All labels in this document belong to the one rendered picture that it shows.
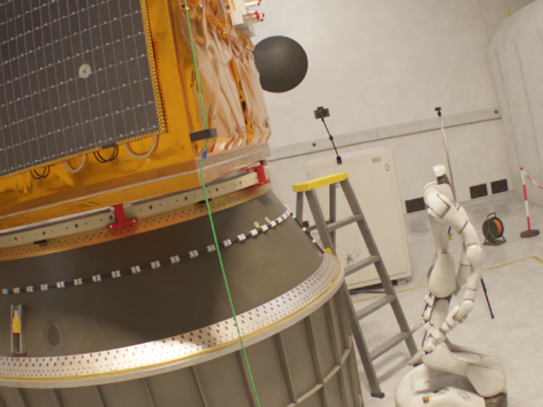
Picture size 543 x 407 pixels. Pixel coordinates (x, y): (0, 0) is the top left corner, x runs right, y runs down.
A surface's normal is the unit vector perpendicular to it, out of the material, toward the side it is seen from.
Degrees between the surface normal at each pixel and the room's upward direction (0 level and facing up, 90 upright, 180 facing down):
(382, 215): 90
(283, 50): 90
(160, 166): 92
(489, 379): 90
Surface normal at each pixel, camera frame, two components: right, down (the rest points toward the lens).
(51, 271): -0.11, -0.37
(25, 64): -0.09, 0.11
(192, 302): 0.36, -0.47
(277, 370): 0.69, -0.07
